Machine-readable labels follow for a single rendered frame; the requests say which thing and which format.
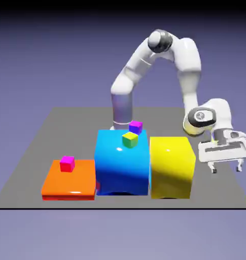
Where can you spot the large yellow box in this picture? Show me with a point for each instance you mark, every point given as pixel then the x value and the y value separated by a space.
pixel 171 166

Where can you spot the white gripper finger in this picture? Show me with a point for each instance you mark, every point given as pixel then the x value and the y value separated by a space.
pixel 239 165
pixel 213 167

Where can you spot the large blue box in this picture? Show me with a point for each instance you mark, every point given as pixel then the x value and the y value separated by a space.
pixel 122 162

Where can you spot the small purple cube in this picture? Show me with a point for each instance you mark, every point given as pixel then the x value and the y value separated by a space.
pixel 135 127

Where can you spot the small red cube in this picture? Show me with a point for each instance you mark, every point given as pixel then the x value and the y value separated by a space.
pixel 67 164

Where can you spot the small green cube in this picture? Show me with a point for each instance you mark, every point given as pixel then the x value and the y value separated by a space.
pixel 130 140

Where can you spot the large orange box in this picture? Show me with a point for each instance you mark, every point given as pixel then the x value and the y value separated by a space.
pixel 68 180

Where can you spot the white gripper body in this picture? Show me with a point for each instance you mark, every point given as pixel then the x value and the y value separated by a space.
pixel 222 151

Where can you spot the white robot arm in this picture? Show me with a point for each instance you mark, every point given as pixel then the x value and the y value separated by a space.
pixel 187 59

